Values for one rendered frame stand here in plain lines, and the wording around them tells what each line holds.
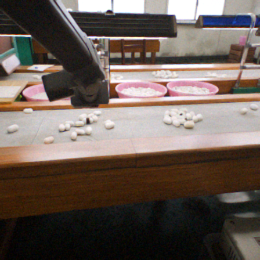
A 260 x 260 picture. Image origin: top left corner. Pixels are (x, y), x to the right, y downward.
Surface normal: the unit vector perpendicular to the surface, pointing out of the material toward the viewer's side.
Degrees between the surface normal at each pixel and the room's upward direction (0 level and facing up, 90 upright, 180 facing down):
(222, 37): 90
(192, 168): 90
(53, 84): 54
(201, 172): 90
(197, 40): 90
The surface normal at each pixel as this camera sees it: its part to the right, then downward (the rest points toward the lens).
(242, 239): 0.03, -0.90
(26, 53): 0.26, 0.44
